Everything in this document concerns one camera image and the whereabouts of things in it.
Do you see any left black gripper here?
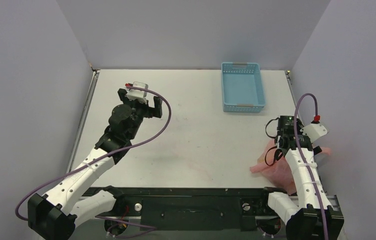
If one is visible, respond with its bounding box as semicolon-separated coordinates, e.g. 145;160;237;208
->
119;91;161;140

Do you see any pink plastic bag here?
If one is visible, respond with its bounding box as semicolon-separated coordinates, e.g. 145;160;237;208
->
249;139;332;196

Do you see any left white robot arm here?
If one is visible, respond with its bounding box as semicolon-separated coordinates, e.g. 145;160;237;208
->
27;84;169;240

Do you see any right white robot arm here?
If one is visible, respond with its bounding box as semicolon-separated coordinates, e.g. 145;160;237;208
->
258;115;344;240

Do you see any light blue plastic basket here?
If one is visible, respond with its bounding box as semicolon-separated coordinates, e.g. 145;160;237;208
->
221;62;266;114

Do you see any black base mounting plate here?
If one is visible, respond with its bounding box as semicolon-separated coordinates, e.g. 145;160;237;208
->
58;186;344;233

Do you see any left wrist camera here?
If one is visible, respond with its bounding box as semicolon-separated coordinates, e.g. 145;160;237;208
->
125;81;149;104

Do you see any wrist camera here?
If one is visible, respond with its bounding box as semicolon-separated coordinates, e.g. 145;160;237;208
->
300;115;328;143
125;81;149;104

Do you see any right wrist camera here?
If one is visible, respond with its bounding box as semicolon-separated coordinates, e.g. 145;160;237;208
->
300;115;328;143

